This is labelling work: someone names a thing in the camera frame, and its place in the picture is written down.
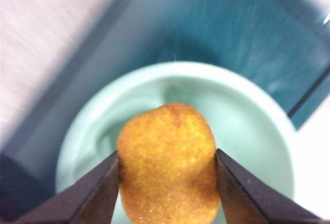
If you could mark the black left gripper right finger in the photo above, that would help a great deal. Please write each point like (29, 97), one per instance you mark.
(252, 198)

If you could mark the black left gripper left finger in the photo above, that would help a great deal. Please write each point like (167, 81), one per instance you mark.
(87, 198)

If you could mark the mint green bowl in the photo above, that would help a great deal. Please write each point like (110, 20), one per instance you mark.
(245, 131)

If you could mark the yellow-brown kiwi fruit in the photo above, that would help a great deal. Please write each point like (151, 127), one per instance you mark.
(167, 162)

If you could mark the dark teal rectangular tray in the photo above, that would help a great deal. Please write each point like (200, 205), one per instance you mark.
(219, 28)

